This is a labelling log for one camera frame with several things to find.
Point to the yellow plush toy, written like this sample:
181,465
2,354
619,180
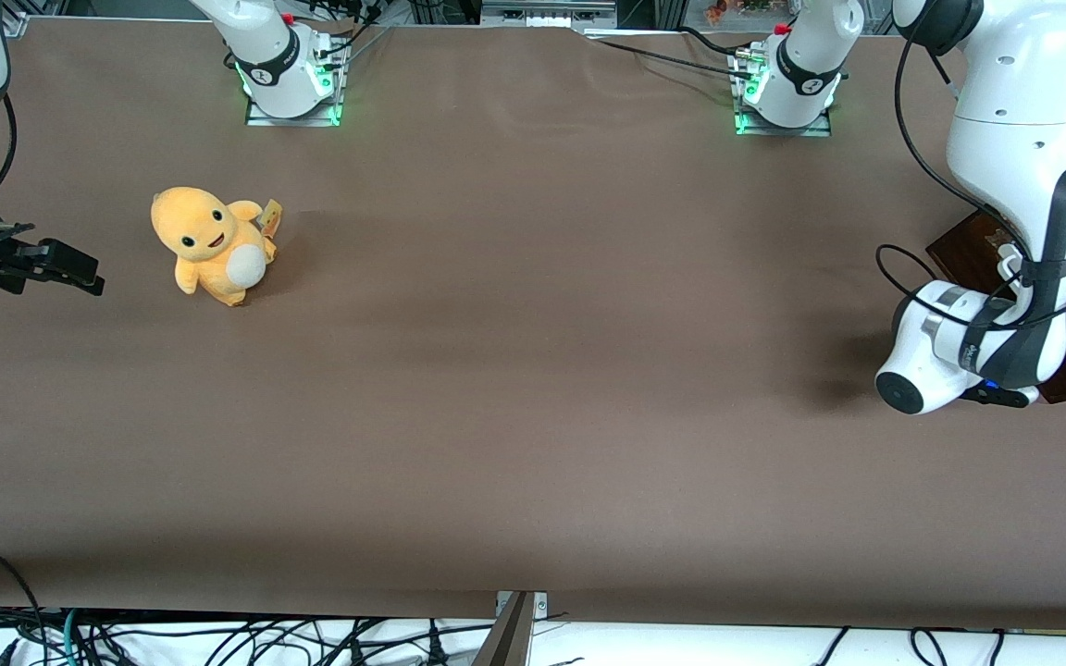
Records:
209,245

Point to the yellow plush toy tag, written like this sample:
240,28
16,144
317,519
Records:
271,216

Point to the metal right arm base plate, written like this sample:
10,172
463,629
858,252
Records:
260,117

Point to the metal table corner bracket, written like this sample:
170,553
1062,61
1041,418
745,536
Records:
13,25

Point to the aluminium frame profile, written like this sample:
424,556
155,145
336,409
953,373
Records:
547,13

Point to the metal table edge bracket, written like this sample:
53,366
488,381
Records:
514,634

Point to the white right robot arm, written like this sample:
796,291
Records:
274,60

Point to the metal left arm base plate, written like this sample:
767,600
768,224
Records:
778,128

